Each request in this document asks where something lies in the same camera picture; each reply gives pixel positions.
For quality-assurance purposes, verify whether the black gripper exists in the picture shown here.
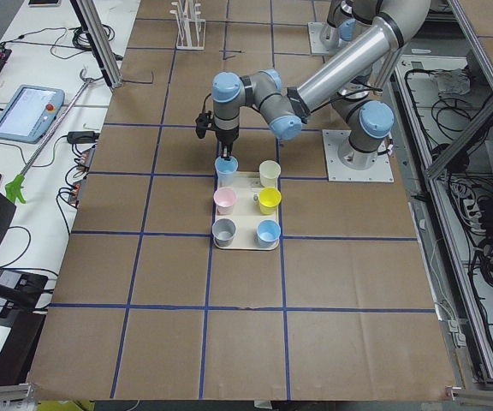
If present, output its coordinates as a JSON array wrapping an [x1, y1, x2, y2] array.
[[215, 128, 239, 158]]

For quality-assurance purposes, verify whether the light blue plastic cup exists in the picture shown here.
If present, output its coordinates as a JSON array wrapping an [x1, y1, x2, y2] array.
[[214, 156, 239, 187]]

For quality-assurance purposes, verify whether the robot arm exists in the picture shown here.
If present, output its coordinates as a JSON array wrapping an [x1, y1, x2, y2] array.
[[320, 0, 353, 50], [211, 1, 431, 160]]

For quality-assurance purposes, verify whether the cream white plastic cup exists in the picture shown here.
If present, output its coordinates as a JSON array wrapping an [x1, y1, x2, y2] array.
[[258, 160, 282, 188]]

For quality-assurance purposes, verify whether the pink plastic cup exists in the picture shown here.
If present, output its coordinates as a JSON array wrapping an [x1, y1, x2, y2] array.
[[213, 187, 237, 215]]

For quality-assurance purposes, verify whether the yellow plastic cup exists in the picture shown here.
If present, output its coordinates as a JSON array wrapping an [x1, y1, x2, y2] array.
[[258, 187, 282, 215]]

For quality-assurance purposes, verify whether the grey plastic cup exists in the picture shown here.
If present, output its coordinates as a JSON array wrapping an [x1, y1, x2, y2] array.
[[211, 218, 236, 247]]

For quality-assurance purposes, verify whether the cream plastic tray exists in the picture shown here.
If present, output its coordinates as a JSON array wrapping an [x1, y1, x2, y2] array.
[[215, 172, 280, 251]]

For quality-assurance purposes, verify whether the black power adapter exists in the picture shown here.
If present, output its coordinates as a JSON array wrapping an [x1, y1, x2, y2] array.
[[66, 130, 99, 145]]

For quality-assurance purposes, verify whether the blue teach pendant tablet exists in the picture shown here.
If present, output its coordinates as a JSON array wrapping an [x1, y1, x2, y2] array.
[[0, 85, 65, 144]]

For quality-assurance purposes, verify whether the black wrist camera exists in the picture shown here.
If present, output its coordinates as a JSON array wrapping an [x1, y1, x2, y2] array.
[[195, 110, 213, 140]]

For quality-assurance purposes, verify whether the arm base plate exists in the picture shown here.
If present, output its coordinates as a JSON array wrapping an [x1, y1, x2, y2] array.
[[307, 21, 342, 57], [322, 129, 394, 183]]

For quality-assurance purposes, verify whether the white wire cup rack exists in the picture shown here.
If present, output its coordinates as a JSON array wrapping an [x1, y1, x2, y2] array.
[[169, 0, 206, 51]]

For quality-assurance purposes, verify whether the aluminium frame post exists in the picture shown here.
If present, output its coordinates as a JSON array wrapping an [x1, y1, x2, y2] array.
[[70, 0, 122, 89]]

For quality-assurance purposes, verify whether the green handled reacher grabber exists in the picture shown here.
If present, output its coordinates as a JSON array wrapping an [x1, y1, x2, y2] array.
[[5, 68, 102, 204]]

